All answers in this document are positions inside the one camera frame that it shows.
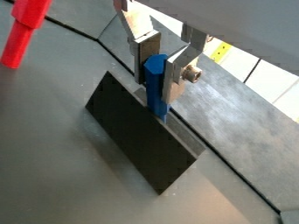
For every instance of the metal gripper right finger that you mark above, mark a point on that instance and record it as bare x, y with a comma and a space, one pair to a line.
180, 64

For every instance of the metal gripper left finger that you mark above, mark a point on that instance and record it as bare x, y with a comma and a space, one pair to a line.
143, 37

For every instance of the blue peg object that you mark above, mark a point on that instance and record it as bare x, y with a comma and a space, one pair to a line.
154, 74

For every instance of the black angled fixture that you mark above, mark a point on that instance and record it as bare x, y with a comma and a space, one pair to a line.
162, 148

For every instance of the red peg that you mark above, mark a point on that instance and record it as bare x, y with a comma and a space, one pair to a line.
28, 14

